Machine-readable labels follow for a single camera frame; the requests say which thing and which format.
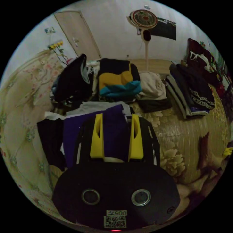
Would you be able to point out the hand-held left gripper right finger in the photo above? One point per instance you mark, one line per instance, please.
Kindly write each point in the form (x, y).
(136, 147)

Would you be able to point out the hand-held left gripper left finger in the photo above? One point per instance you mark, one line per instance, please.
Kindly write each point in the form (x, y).
(96, 145)

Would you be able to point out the purple shorts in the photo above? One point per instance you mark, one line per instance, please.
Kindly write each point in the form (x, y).
(114, 125)

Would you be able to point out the black ribbed garment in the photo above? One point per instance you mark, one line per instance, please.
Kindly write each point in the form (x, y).
(51, 140)

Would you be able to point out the heaped pile of clothes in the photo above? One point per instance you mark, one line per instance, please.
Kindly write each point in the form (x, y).
(116, 82)

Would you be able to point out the folded stack of clothes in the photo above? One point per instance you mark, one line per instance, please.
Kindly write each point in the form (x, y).
(193, 91)

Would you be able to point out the padded floral headboard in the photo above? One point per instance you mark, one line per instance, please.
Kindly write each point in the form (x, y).
(20, 116)

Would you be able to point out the yellow artificial flowers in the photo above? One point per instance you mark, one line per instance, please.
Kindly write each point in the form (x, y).
(55, 45)

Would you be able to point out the beige wooden door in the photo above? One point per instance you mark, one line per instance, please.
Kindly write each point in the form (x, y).
(78, 34)

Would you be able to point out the white standing fan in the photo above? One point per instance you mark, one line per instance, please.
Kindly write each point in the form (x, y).
(145, 18)

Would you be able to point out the black wall hanging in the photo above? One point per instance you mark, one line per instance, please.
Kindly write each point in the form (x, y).
(164, 30)

